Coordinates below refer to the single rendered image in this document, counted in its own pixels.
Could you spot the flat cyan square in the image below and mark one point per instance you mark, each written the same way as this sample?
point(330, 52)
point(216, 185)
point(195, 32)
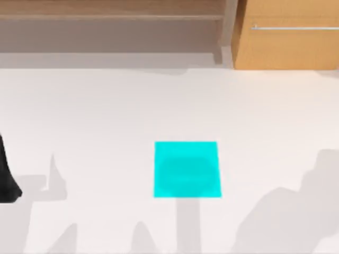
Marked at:
point(187, 169)

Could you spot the open wooden shelf unit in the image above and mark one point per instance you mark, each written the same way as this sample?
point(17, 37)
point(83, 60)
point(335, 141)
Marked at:
point(111, 26)

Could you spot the wooden cupboard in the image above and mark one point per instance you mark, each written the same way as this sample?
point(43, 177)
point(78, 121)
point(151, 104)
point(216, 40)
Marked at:
point(286, 47)

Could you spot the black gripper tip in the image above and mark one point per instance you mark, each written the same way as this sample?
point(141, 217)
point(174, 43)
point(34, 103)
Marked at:
point(6, 182)

